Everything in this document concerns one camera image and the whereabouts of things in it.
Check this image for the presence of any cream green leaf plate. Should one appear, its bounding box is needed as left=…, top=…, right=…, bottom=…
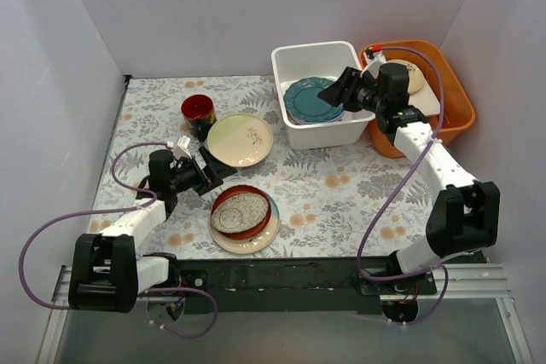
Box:
left=206, top=113, right=274, bottom=168

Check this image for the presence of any teal scalloped plate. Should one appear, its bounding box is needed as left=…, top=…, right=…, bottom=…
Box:
left=283, top=77, right=345, bottom=124

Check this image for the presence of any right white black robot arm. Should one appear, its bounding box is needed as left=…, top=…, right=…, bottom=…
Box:
left=318, top=62, right=501, bottom=294

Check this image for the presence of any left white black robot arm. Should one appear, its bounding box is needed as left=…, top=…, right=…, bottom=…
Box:
left=68, top=147, right=237, bottom=313

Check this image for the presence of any white plastic bin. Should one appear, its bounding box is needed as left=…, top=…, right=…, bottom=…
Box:
left=271, top=41, right=375, bottom=150

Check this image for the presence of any orange plastic bin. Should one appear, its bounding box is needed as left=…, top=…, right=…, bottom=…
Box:
left=360, top=40, right=475, bottom=146

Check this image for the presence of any rectangular cream dish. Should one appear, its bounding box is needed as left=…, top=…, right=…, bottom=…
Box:
left=409, top=82, right=440, bottom=117

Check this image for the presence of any speckled white plate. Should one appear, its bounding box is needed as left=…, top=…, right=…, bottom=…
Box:
left=212, top=193, right=270, bottom=234

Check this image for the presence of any red black lacquer cup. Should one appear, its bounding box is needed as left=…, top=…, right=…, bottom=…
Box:
left=181, top=95, right=217, bottom=142

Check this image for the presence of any cream plate with blue rim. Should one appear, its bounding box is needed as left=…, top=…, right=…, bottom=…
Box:
left=209, top=199, right=281, bottom=255

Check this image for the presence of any floral patterned mat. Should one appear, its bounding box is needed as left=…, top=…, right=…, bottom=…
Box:
left=89, top=76, right=433, bottom=258

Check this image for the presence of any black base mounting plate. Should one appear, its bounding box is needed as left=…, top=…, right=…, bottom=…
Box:
left=175, top=258, right=437, bottom=315

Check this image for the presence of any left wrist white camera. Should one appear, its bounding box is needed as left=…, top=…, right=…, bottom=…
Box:
left=166, top=136, right=192, bottom=160

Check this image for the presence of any wrist white camera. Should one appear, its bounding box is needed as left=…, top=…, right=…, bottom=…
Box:
left=363, top=44, right=386, bottom=79
left=166, top=136, right=192, bottom=160

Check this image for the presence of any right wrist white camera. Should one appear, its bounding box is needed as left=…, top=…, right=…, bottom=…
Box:
left=363, top=44, right=386, bottom=79

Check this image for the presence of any aluminium rail frame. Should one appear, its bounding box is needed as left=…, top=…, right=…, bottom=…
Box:
left=38, top=263, right=532, bottom=363

